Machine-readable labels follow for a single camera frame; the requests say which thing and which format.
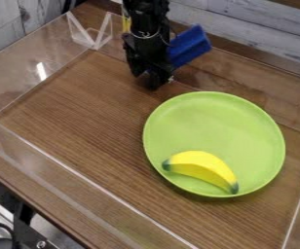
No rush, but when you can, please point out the yellow toy banana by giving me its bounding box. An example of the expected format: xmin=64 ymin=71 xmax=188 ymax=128
xmin=162 ymin=151 xmax=240 ymax=194

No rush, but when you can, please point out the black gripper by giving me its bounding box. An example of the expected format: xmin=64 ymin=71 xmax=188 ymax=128
xmin=122 ymin=30 xmax=172 ymax=90

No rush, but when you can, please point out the black metal table leg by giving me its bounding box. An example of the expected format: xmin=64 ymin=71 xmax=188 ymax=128
xmin=14 ymin=202 xmax=36 ymax=240

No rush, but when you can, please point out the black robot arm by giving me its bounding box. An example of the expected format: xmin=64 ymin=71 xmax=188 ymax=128
xmin=122 ymin=0 xmax=174 ymax=89

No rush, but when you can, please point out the yellow labelled tin can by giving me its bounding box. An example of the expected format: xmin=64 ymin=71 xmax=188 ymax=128
xmin=122 ymin=4 xmax=132 ymax=33

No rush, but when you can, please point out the blue cross-shaped block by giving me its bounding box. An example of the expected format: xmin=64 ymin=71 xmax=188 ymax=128
xmin=153 ymin=24 xmax=213 ymax=73

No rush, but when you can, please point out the clear acrylic front wall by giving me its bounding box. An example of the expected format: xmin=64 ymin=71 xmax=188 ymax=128
xmin=0 ymin=125 xmax=199 ymax=249

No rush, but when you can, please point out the black cable lower left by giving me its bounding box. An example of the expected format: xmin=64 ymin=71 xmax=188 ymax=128
xmin=0 ymin=221 xmax=22 ymax=249

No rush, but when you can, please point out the green plate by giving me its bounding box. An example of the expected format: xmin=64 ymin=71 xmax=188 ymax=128
xmin=142 ymin=91 xmax=285 ymax=197

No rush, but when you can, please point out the clear acrylic corner bracket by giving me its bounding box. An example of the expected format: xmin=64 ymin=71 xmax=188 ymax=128
xmin=68 ymin=12 xmax=114 ymax=51

